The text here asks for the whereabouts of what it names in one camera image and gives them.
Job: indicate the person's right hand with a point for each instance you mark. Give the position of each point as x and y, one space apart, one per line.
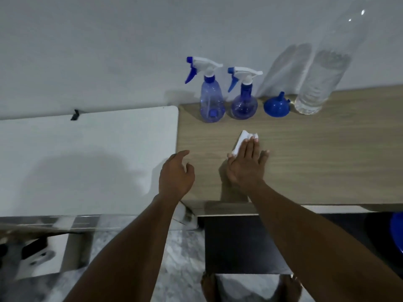
247 171

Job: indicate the person's left hand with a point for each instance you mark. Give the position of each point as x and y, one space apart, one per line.
173 182

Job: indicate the person's right middle finger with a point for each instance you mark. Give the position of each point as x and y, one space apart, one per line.
249 149

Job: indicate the person's right thumb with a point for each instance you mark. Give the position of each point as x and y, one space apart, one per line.
231 160

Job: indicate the person's left thumb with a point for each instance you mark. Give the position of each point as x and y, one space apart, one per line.
190 172

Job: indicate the person's right little finger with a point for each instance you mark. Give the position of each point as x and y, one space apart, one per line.
264 158

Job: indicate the white cloth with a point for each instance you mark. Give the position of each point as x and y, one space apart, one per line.
241 140

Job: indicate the person's left forearm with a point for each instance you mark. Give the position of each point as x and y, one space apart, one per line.
132 254

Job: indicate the person's right forearm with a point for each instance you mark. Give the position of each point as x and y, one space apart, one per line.
314 248

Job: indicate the round blue spray bottle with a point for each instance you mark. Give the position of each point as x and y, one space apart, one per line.
244 102

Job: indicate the blue plastic funnel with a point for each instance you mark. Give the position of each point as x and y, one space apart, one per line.
277 106

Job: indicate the tall blue spray bottle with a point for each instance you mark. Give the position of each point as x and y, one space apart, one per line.
211 97

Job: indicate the black stool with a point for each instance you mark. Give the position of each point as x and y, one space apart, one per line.
242 245

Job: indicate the large clear plastic bottle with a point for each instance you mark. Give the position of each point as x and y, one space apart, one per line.
327 65

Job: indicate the person's left foot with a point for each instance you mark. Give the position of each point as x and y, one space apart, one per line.
210 287

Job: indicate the person's foot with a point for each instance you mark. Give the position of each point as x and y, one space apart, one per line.
210 287
290 289

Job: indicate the small black clip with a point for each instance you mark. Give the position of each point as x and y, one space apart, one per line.
75 115

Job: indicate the person's right foot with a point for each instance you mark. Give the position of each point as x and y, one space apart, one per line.
290 289

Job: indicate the blue plastic tub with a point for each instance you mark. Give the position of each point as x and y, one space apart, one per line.
397 232

